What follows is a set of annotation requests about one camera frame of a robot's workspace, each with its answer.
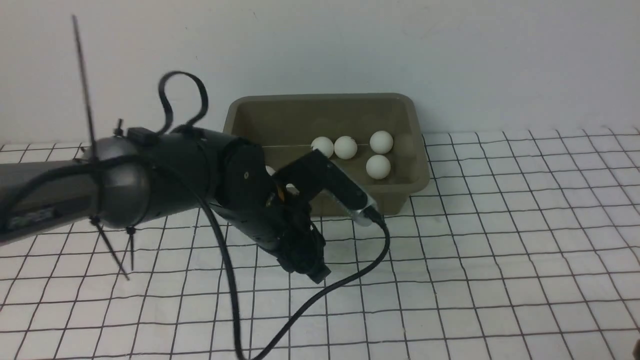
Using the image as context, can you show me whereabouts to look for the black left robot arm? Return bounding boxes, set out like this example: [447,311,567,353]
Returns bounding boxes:
[1,127,377,283]

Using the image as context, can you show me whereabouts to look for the white grid-pattern tablecloth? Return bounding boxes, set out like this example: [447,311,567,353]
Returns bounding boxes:
[0,127,640,360]

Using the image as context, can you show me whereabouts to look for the grey-brown plastic bin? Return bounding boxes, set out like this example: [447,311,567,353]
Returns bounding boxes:
[222,93,431,217]

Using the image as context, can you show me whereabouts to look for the white ball logo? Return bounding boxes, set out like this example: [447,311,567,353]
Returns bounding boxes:
[365,154,392,180]

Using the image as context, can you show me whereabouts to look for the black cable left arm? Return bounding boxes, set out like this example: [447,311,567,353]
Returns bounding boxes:
[150,70,392,360]

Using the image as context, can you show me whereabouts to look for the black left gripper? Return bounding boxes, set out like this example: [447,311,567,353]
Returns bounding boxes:
[215,148,366,284]

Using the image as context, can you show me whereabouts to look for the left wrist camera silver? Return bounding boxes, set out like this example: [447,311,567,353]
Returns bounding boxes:
[322,188,384,227]

